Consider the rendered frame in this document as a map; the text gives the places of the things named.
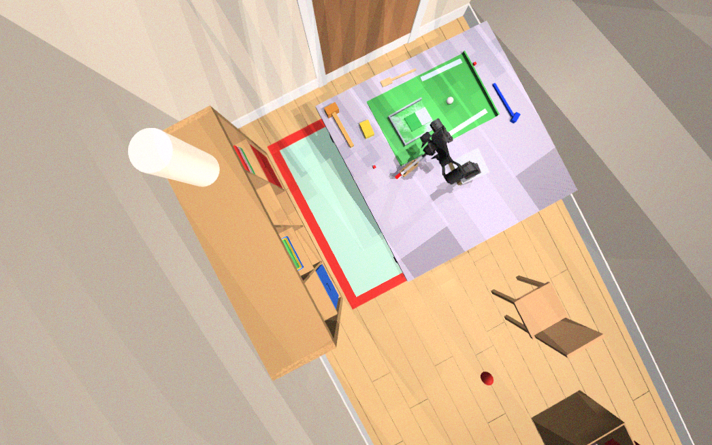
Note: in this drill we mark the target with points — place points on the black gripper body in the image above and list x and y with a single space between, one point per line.
426 138

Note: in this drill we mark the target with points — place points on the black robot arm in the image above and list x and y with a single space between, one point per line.
439 141

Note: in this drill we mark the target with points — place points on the green flat mat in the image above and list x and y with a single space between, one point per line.
457 82

